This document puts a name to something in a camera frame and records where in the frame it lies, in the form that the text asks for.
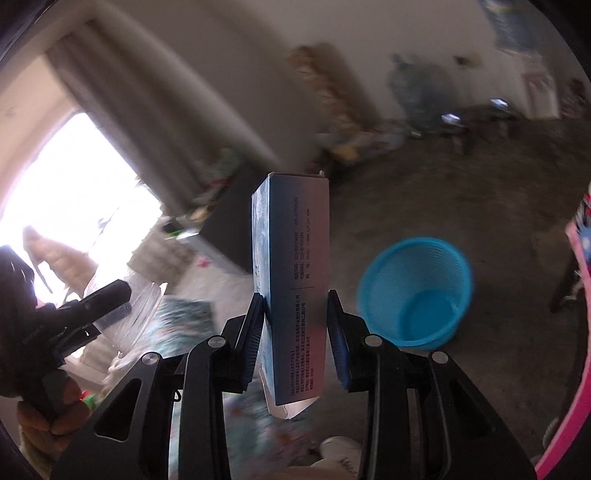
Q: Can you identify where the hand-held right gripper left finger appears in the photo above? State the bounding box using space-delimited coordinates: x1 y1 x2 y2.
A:
50 292 266 480

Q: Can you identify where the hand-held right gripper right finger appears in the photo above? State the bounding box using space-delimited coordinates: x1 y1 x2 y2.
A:
325 290 539 480

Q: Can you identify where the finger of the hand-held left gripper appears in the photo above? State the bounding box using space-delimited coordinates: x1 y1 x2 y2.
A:
52 324 101 366
54 279 133 334

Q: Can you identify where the clear plastic cup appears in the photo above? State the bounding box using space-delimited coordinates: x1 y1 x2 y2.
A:
83 272 167 358

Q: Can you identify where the blue plastic basket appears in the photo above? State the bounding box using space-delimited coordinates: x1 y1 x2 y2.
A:
356 237 474 350

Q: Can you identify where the blue cardboard box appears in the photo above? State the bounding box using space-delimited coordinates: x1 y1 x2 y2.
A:
252 172 331 420

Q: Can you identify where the person's left hand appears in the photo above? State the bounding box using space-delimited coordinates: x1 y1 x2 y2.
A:
17 369 92 466

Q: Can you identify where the beige padded vest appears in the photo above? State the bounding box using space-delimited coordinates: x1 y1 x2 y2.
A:
23 225 100 296

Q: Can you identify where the teal floral quilt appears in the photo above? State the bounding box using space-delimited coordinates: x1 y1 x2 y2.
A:
106 295 319 480

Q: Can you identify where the grey cabinet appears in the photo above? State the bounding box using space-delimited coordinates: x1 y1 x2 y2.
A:
194 161 273 278

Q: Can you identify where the white shoe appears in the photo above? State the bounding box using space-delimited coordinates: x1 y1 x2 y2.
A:
318 436 363 480

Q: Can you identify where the beige curtain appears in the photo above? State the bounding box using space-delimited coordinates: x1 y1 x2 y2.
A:
46 18 287 217

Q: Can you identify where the pink floral blanket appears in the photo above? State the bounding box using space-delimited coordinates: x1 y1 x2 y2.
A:
531 194 591 480

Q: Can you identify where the blue water jug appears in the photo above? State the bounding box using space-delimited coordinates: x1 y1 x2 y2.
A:
390 53 458 134

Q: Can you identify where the patterned wrapped roll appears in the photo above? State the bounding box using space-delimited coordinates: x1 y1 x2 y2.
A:
288 44 370 134

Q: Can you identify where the small white cabinet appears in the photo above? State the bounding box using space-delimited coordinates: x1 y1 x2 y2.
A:
522 71 561 120

